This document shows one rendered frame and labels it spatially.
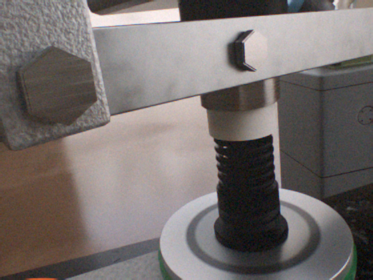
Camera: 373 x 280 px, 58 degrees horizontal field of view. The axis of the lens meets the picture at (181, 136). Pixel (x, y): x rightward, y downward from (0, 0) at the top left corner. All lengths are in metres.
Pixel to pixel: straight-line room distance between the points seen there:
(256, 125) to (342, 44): 0.12
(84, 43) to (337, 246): 0.31
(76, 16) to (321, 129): 1.32
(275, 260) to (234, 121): 0.15
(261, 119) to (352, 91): 1.15
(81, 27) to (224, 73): 0.12
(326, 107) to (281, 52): 1.13
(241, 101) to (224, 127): 0.03
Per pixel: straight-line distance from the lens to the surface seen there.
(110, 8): 0.33
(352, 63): 1.52
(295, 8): 1.50
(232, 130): 0.32
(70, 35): 0.16
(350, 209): 0.55
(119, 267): 0.47
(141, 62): 0.21
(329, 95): 1.41
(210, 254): 0.38
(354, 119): 1.50
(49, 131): 0.16
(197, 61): 0.23
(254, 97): 0.31
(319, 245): 0.39
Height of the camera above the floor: 1.08
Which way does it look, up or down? 18 degrees down
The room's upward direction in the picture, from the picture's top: 8 degrees counter-clockwise
